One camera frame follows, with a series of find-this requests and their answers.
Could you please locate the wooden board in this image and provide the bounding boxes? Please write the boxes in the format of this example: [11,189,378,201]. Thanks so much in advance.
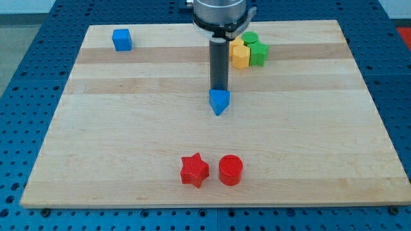
[20,20,410,209]

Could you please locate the red cylinder block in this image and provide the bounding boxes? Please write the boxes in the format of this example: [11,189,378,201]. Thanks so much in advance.
[218,154,243,186]

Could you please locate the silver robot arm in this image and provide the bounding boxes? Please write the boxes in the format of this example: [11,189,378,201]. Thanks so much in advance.
[178,0,257,43]

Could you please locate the green cylinder block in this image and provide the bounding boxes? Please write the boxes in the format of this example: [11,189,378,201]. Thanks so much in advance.
[241,31,259,46]

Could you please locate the yellow hexagon block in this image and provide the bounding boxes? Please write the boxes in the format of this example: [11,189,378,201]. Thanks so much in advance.
[232,45,250,69]

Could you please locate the black cylindrical pointer tool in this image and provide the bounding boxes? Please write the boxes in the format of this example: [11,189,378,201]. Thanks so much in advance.
[209,41,229,90]

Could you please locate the blue triangular block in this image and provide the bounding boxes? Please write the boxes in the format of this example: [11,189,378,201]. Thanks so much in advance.
[209,89,231,116]

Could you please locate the green star block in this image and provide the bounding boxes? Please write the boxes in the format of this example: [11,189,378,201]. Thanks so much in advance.
[248,41,270,67]

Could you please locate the red object at edge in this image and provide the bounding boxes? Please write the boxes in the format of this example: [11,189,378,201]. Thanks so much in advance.
[396,27,411,49]

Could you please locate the yellow block behind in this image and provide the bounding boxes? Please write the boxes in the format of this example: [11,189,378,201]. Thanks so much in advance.
[229,37,244,57]

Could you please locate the red star block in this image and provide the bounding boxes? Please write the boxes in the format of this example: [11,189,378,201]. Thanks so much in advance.
[180,153,209,188]

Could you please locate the blue cube block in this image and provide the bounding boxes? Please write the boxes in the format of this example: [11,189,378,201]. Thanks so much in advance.
[112,29,132,51]

